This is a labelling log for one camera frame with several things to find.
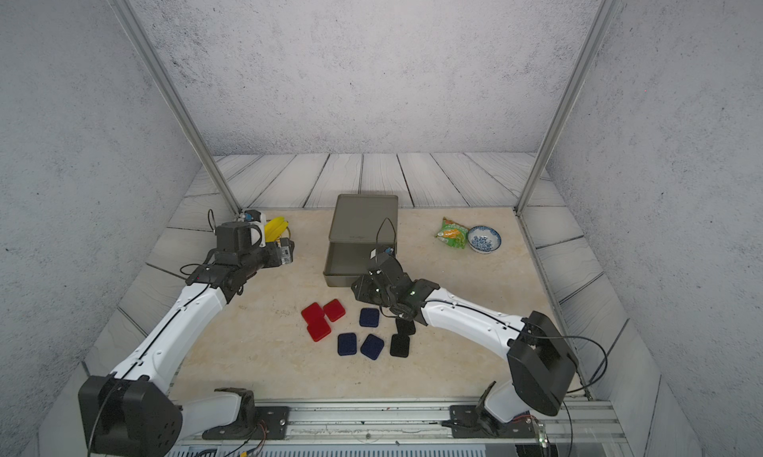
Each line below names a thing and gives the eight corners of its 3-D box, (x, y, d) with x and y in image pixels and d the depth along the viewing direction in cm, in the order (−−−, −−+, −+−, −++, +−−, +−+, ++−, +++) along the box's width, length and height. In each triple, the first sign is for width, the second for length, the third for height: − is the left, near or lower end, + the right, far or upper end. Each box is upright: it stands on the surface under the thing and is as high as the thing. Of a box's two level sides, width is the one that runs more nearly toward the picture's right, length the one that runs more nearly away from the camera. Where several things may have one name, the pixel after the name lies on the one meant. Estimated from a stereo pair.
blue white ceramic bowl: (469, 256, 108) (471, 248, 104) (464, 234, 115) (466, 226, 111) (500, 256, 108) (503, 248, 104) (493, 233, 115) (496, 225, 111)
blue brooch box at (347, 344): (337, 355, 86) (336, 351, 84) (339, 337, 89) (338, 333, 87) (355, 355, 86) (354, 351, 84) (357, 337, 89) (356, 333, 87)
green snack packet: (433, 239, 113) (434, 230, 109) (442, 225, 117) (444, 217, 114) (461, 252, 109) (463, 243, 105) (470, 237, 113) (472, 228, 110)
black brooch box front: (390, 357, 86) (389, 354, 84) (390, 337, 89) (389, 334, 88) (410, 357, 86) (410, 354, 84) (409, 337, 89) (409, 334, 88)
